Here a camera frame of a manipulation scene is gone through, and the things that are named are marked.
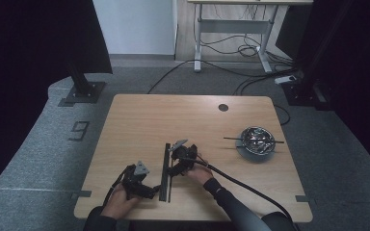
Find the black metal stand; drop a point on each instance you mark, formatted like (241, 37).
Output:
(305, 93)

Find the white power strip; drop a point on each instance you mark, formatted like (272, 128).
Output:
(285, 79)

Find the shiny metal bowl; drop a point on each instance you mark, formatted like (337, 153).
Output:
(257, 142)

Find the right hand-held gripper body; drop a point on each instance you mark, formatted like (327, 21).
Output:
(188, 154)

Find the black chopstick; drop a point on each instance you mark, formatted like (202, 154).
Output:
(232, 139)
(169, 192)

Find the black stand base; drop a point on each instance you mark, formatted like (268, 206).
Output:
(83, 91)

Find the grey round plate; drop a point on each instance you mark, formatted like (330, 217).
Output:
(252, 157)

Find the white desk frame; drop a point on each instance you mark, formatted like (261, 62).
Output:
(234, 26)

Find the long black chopstick case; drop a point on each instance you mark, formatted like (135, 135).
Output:
(164, 183)

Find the dark round table grommet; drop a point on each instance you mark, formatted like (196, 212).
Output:
(223, 107)

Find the person's left hand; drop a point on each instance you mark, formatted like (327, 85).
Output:
(118, 203)

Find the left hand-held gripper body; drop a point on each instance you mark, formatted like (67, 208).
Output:
(134, 183)

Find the black curtain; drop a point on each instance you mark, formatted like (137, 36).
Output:
(29, 64)
(359, 80)

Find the grey tape piece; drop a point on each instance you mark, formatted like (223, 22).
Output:
(83, 193)
(303, 198)

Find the black tape floor numeral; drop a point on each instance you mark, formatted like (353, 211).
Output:
(83, 126)

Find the person's right hand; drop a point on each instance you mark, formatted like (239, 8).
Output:
(200, 173)

